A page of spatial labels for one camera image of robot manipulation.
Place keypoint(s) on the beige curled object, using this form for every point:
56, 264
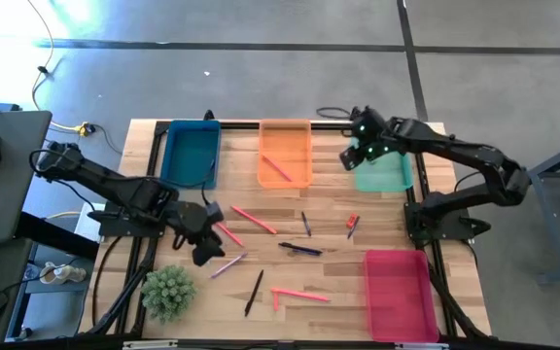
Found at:
61, 274

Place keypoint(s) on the orange plastic bin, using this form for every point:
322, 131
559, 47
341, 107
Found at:
285, 141

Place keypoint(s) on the black aluminium table frame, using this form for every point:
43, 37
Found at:
241, 125

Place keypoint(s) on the pink pencil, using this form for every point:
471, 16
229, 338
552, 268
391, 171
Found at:
304, 294
231, 235
277, 168
254, 220

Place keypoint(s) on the pink eraser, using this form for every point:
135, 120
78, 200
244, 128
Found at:
276, 304

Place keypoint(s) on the blue plastic bin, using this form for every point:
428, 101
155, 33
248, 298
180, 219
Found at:
187, 155

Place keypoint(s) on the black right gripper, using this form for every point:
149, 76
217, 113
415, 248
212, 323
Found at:
352, 158

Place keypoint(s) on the short black pen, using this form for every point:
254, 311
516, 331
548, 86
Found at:
353, 229

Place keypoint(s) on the green artificial plant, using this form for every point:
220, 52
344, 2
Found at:
168, 294

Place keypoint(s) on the dark grey side desk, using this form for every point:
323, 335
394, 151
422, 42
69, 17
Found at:
12, 194

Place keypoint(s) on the silver aluminium bar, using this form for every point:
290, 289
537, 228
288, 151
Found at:
421, 346
149, 344

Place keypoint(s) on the lilac pen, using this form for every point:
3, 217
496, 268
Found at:
229, 265

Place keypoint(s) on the black frame bracket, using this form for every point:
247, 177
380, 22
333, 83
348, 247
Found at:
208, 115

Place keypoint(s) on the dark blue pen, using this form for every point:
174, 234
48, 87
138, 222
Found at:
299, 249

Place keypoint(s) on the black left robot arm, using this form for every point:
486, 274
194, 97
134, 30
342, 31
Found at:
115, 187

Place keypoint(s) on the dark blue crayon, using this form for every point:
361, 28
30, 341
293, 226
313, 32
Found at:
306, 224

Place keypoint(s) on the long black pen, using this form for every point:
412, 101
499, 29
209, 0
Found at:
254, 293

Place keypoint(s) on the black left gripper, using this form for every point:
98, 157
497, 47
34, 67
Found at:
208, 253

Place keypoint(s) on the blue-grey metal stand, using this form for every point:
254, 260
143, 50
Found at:
557, 160

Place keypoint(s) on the teal plastic bin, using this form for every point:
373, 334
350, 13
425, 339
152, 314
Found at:
387, 175

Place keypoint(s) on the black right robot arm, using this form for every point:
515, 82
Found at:
455, 146

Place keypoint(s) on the pink plastic bin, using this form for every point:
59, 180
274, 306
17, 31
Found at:
399, 296

